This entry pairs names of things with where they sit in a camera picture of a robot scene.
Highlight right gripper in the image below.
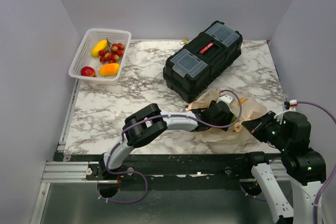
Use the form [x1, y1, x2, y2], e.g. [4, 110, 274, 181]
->
[242, 109, 290, 150]

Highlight orange yellow fake mango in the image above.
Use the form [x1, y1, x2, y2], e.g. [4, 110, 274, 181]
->
[99, 63, 120, 76]

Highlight red yellow fake fruits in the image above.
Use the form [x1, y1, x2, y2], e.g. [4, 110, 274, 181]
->
[99, 39, 125, 63]

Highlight green fake apple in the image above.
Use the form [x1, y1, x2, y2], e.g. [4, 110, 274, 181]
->
[231, 115, 239, 124]

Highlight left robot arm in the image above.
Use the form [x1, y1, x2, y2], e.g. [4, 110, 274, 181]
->
[98, 101, 234, 179]

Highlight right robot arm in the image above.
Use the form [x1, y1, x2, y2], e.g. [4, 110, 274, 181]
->
[241, 111, 326, 223]

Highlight red fake fruit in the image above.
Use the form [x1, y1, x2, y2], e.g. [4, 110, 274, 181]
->
[80, 66, 96, 77]

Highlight black plastic toolbox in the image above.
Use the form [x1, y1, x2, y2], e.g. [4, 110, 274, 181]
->
[163, 20, 243, 103]

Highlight black base bar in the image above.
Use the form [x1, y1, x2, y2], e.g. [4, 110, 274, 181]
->
[54, 153, 255, 191]

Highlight white plastic basket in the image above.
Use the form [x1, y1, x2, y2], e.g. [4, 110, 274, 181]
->
[68, 28, 131, 85]

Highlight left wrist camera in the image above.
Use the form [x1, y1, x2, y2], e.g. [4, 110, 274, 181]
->
[217, 94, 235, 106]

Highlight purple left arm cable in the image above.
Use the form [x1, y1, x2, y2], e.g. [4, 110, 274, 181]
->
[97, 90, 243, 204]

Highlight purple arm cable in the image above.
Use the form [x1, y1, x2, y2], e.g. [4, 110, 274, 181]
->
[240, 100, 336, 224]
[97, 90, 243, 204]

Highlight green handled screwdriver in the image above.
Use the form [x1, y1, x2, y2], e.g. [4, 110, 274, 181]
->
[172, 103, 188, 111]

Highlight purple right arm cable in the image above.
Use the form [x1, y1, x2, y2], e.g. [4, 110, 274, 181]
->
[240, 100, 336, 224]

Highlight aluminium frame rail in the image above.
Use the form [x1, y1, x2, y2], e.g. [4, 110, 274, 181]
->
[41, 161, 100, 183]

